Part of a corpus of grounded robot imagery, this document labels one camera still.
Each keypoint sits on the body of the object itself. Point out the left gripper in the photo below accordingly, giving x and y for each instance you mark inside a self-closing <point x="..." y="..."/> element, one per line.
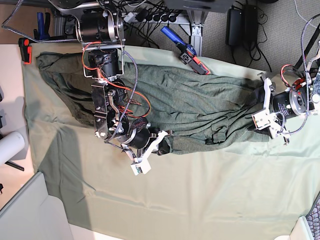
<point x="296" y="101"/>

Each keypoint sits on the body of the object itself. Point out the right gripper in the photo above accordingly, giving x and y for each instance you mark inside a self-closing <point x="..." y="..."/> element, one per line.
<point x="142" y="143"/>

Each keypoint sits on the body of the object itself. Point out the green long-sleeve T-shirt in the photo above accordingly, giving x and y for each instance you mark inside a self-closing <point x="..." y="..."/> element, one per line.
<point x="205" y="112"/>

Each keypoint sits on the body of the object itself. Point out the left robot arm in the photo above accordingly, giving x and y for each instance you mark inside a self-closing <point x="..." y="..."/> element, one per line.
<point x="290" y="73"/>

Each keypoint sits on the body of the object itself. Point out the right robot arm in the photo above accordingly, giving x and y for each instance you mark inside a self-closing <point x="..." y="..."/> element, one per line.
<point x="99" y="28"/>

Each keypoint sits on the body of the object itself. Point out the blue orange bar clamp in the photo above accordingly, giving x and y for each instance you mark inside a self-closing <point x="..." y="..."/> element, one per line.
<point x="188" y="55"/>

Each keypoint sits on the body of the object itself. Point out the black power adapter brick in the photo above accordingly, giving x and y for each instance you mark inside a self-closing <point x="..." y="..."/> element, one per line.
<point x="234" y="31"/>

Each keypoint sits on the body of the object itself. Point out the aluminium table leg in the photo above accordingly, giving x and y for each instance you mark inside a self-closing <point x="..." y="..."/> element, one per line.
<point x="197" y="20"/>

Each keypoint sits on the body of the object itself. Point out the white power strip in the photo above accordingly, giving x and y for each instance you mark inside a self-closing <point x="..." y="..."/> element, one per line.
<point x="177" y="18"/>

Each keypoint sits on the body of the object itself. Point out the white foam board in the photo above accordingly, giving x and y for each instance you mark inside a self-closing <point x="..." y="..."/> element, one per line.
<point x="33" y="214"/>

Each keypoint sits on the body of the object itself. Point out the white paper roll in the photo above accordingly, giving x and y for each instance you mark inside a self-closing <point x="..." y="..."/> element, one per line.
<point x="10" y="145"/>

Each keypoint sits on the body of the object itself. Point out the red black corner clamp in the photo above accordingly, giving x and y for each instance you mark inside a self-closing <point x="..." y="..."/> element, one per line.
<point x="25" y="50"/>

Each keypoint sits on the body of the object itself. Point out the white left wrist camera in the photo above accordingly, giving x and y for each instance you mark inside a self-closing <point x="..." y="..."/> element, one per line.
<point x="261" y="119"/>

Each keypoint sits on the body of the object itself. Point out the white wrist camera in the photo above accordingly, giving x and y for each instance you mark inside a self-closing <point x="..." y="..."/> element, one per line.
<point x="261" y="119"/>
<point x="142" y="167"/>

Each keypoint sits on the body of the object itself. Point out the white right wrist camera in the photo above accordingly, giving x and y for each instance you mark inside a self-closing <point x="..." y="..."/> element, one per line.
<point x="142" y="167"/>

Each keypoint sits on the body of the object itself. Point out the blue handled clamp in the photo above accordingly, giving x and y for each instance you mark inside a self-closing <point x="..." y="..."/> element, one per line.
<point x="43" y="26"/>

